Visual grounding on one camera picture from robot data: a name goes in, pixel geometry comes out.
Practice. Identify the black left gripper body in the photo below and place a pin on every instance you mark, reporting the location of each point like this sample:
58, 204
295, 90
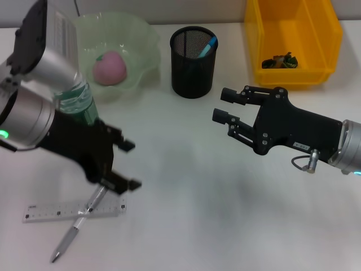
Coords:
79, 144

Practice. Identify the green plastic wrapper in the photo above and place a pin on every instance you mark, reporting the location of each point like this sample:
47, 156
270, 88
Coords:
282, 62

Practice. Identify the blue scissors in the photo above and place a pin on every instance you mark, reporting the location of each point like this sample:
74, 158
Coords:
208, 48

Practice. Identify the transparent plastic ruler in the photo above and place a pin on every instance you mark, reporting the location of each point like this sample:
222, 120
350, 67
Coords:
42, 213

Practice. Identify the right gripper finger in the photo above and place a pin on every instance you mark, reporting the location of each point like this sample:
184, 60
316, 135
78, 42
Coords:
220, 115
229, 95

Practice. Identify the yellow plastic storage bin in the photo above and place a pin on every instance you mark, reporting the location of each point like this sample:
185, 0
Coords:
293, 34

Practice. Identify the black mesh pen cup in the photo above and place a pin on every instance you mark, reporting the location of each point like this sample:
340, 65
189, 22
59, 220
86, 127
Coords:
191, 79

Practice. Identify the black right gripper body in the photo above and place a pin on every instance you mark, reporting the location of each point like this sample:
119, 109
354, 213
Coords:
296, 127

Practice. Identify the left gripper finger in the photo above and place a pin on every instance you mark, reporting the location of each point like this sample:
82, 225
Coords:
124, 185
127, 144

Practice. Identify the clear silver ballpoint pen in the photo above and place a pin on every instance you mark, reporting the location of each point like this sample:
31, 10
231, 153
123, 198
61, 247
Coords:
70, 237

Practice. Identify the clear bottle with green label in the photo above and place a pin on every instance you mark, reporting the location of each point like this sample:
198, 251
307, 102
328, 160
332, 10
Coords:
81, 101

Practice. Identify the green glass fruit plate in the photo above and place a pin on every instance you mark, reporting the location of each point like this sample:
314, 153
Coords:
135, 56

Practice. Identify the pink toy peach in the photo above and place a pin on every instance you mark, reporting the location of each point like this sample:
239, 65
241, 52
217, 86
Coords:
110, 67

